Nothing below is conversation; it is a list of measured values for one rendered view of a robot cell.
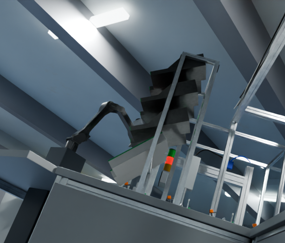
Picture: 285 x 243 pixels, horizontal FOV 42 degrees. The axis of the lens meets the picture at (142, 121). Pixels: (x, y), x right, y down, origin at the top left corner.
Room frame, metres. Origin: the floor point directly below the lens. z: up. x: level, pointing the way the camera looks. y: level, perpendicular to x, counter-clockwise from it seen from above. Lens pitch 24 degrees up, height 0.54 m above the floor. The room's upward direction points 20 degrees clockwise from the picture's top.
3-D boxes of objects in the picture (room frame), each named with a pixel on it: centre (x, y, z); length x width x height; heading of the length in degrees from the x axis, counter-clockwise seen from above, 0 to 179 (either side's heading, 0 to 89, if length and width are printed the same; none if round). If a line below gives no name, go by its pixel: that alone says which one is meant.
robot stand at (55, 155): (1.88, 0.31, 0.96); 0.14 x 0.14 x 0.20; 46
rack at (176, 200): (1.70, -0.19, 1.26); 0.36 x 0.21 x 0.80; 173
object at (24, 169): (1.85, 0.27, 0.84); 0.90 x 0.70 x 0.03; 136
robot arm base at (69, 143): (1.88, 0.31, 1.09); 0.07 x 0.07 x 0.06; 46
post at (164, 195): (2.25, -0.28, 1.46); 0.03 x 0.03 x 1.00; 83
